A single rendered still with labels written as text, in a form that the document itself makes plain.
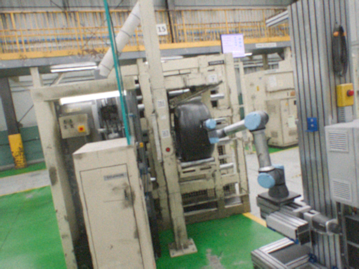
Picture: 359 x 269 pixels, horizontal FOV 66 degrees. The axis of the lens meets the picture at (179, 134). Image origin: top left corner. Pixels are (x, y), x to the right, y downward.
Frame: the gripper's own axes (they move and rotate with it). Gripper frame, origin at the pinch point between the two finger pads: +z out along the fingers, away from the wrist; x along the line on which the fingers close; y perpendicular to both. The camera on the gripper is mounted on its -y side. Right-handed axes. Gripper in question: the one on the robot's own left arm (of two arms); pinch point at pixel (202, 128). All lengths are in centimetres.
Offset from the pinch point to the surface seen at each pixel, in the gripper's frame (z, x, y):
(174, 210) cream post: 32, 34, -76
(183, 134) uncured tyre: 5.0, 17.2, -2.4
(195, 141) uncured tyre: 3.2, 7.9, -10.8
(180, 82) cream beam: 43, 6, 52
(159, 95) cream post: 18, 32, 38
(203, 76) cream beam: 42, -20, 56
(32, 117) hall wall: 851, 438, 152
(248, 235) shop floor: 41, -40, -120
